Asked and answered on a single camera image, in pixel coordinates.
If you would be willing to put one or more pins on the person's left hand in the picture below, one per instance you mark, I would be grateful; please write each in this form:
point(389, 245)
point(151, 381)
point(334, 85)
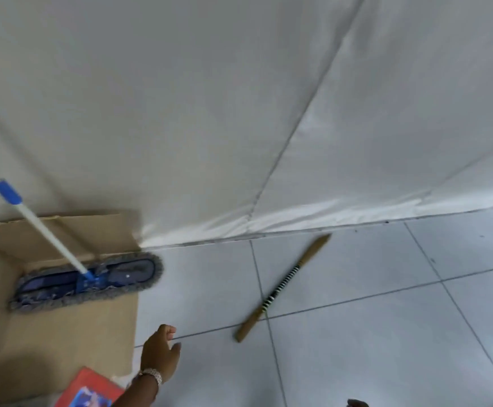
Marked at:
point(156, 356)

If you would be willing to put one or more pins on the person's right hand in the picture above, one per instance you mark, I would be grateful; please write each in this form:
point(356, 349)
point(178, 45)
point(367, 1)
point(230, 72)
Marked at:
point(358, 403)

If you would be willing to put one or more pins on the person's left thumb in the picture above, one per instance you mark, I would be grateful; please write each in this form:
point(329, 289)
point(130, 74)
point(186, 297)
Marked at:
point(176, 352)

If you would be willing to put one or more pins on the person's left forearm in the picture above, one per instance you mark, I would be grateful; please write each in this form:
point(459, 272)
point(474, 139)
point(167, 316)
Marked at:
point(138, 394)

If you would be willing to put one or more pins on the red printed packet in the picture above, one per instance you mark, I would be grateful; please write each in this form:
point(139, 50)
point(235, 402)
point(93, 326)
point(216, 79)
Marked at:
point(86, 389)

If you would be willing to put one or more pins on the brown cardboard sheet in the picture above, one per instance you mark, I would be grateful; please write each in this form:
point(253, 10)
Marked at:
point(72, 334)

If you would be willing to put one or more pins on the wooden stick with striped wrap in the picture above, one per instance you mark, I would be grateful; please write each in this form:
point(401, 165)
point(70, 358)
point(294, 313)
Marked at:
point(281, 289)

